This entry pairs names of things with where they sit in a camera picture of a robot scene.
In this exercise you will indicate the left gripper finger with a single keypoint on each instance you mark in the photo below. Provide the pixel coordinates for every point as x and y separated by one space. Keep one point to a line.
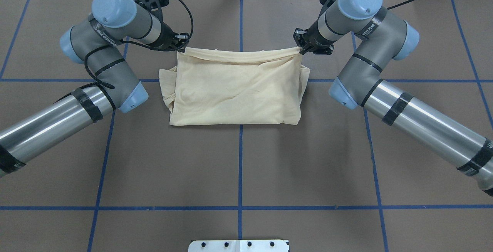
183 40

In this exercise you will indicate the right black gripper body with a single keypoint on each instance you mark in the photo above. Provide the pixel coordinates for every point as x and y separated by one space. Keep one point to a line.
312 36

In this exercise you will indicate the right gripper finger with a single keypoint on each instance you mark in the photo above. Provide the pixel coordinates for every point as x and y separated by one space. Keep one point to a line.
300 41

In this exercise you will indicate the yellow long sleeve shirt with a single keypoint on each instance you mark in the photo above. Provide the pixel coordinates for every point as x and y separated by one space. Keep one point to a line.
224 87

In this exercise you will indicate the white camera mast pedestal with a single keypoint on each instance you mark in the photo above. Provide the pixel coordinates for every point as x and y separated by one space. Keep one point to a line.
255 245

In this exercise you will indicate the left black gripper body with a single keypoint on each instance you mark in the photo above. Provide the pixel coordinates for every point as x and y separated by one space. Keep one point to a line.
167 37

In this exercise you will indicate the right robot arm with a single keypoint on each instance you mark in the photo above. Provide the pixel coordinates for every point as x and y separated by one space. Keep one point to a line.
385 38

